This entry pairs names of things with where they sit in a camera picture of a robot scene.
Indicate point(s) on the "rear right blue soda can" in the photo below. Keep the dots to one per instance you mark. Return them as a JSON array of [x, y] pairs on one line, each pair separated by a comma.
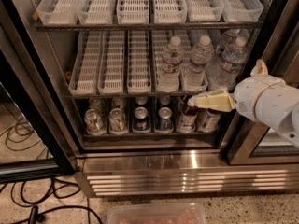
[[164, 101]]

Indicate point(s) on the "silver can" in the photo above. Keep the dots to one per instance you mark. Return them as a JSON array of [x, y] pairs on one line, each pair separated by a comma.
[[117, 122], [94, 123], [119, 102], [96, 103]]

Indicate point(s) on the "water bottle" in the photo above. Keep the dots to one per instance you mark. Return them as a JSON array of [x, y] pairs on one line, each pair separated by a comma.
[[200, 56], [234, 57], [172, 58], [226, 39]]

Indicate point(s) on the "middle shelf tray six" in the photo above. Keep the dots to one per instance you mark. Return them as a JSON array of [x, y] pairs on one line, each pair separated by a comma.
[[216, 78]]

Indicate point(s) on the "middle shelf tray three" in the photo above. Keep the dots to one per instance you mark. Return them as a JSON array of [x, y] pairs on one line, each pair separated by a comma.
[[138, 74]]

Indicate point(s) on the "shelf tray two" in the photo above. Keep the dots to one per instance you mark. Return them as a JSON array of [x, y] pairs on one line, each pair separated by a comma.
[[111, 78], [95, 11]]

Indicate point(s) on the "shelf tray one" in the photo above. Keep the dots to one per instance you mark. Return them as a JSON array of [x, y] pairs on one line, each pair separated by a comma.
[[58, 12], [85, 69]]

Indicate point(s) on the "shelf tray three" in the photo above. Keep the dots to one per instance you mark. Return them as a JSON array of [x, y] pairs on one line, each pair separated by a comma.
[[138, 74], [133, 11]]

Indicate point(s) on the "shelf tray six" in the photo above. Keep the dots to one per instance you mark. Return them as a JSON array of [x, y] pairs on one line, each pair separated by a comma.
[[242, 10], [216, 78]]

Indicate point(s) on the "top shelf tray three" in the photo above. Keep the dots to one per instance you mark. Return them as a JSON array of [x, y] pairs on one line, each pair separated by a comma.
[[133, 11]]

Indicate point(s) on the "rear left blue soda can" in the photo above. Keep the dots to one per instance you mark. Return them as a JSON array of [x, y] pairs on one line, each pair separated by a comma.
[[141, 101]]

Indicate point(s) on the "top shelf tray two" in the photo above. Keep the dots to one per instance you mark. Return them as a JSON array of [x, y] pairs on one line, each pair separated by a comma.
[[95, 11]]

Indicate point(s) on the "tea bottle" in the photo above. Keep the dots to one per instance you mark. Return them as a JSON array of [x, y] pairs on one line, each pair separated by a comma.
[[186, 115], [208, 121]]

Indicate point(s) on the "right tea bottle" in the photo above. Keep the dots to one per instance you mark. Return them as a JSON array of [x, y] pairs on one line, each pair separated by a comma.
[[208, 121]]

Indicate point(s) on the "front left blue soda can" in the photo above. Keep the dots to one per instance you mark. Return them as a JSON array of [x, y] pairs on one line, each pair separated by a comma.
[[141, 122]]

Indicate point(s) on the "shelf tray four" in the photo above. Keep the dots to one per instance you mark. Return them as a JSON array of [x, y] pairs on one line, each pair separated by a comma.
[[159, 40], [169, 11]]

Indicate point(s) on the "left tea bottle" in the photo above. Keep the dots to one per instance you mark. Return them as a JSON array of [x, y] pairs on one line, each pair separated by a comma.
[[186, 115]]

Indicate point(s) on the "rear left silver can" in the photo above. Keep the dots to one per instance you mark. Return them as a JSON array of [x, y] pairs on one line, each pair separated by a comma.
[[96, 103]]

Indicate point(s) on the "clear plastic container on floor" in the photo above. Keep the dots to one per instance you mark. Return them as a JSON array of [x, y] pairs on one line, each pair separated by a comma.
[[159, 213]]

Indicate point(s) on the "blue soda can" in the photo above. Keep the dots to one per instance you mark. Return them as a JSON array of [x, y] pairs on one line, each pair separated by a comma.
[[141, 101], [164, 101], [164, 122], [141, 122]]

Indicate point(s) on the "top shelf tray four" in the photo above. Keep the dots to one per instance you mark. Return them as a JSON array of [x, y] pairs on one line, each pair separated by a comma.
[[169, 11]]

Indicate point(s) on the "middle shelf tray one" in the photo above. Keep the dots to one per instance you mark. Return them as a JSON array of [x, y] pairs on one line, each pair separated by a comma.
[[85, 69]]

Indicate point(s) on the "stainless steel fridge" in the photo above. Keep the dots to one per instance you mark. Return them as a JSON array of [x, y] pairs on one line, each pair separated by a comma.
[[239, 155]]

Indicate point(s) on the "open fridge door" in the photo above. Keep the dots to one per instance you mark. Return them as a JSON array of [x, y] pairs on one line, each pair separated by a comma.
[[33, 91]]

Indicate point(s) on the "shelf tray five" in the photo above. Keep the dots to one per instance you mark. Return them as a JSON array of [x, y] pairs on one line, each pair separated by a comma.
[[187, 47], [204, 10]]

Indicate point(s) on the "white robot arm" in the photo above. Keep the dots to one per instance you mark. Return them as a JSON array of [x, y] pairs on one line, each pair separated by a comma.
[[260, 98]]

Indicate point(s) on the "front right blue soda can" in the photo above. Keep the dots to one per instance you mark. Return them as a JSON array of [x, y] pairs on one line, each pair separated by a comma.
[[164, 122]]

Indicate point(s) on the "middle shelf tray two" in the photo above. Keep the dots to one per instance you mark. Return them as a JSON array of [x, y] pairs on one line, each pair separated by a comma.
[[111, 78]]

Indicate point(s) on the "middle shelf tray five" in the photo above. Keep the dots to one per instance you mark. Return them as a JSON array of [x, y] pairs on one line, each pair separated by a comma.
[[187, 47]]

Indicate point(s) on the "top shelf tray six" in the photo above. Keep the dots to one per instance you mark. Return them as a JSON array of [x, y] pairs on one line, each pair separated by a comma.
[[242, 10]]

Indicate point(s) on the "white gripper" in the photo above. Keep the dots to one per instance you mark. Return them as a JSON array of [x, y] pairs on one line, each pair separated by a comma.
[[248, 96]]

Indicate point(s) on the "front left silver can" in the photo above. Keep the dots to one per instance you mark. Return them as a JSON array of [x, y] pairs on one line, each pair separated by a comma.
[[94, 123]]

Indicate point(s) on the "top shelf tray five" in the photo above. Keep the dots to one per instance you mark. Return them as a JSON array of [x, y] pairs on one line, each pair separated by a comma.
[[204, 10]]

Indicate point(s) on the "top shelf tray one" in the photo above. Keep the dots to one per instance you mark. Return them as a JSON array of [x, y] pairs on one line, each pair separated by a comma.
[[58, 12]]

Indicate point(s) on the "middle shelf tray four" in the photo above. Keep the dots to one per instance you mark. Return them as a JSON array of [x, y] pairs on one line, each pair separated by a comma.
[[159, 40]]

